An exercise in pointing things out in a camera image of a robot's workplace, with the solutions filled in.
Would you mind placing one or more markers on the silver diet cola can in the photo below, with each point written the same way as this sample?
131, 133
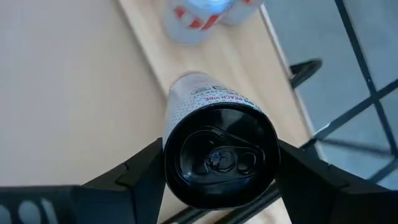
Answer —
192, 28
245, 12

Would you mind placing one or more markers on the wooden shelf board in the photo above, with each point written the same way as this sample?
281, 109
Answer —
236, 62

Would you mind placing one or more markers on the white slim energy drink can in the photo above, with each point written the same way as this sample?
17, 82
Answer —
217, 155

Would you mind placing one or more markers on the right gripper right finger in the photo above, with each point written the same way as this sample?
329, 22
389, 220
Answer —
320, 199

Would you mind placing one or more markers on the black metal shelf frame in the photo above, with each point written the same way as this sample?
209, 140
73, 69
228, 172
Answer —
186, 217

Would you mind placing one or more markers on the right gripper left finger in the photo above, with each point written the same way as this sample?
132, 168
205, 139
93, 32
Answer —
133, 193

